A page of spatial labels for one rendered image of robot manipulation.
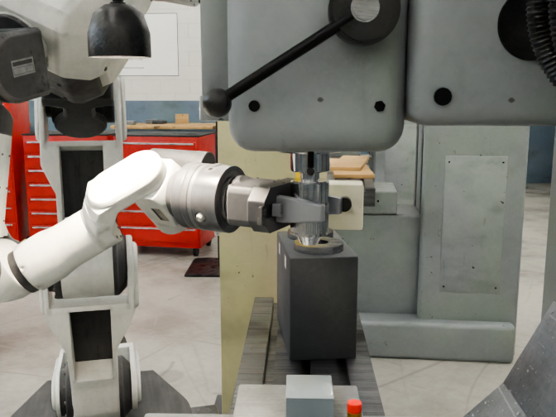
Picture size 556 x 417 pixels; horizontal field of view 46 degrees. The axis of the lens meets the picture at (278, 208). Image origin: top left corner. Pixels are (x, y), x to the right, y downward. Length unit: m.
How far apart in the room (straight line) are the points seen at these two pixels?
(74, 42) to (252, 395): 0.57
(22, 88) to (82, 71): 0.14
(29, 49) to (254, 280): 1.79
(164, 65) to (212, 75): 9.22
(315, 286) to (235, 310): 1.54
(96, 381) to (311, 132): 1.00
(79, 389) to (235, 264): 1.19
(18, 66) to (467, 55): 0.60
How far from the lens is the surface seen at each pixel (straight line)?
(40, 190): 5.88
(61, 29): 1.02
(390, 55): 0.70
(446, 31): 0.69
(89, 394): 1.59
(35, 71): 1.01
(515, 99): 0.71
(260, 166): 2.54
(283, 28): 0.70
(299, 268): 1.13
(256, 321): 1.38
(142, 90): 10.07
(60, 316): 1.45
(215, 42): 0.78
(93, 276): 1.39
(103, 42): 0.79
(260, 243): 2.59
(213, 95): 0.66
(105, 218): 0.89
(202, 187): 0.83
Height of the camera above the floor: 1.38
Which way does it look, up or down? 10 degrees down
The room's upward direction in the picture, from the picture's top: straight up
